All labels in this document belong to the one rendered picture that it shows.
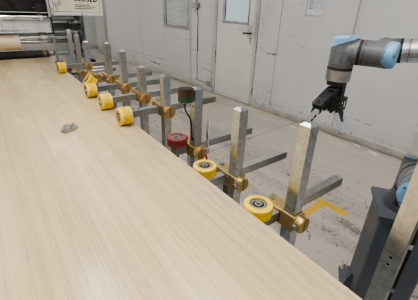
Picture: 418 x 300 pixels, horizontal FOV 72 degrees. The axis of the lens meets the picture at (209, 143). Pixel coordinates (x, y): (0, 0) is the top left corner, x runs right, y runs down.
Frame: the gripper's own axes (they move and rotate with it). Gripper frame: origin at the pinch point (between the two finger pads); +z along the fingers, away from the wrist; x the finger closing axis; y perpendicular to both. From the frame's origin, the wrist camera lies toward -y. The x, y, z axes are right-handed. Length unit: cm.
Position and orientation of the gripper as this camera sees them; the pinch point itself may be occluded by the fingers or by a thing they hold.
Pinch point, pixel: (323, 129)
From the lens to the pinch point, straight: 128.5
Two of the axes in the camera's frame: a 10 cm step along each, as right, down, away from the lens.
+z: -0.3, 9.1, 4.2
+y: 7.8, -2.4, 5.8
